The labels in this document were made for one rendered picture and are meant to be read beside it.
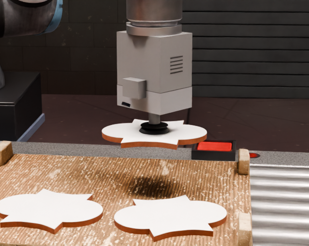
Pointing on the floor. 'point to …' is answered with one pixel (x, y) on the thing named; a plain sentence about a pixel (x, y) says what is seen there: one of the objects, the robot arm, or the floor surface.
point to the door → (234, 6)
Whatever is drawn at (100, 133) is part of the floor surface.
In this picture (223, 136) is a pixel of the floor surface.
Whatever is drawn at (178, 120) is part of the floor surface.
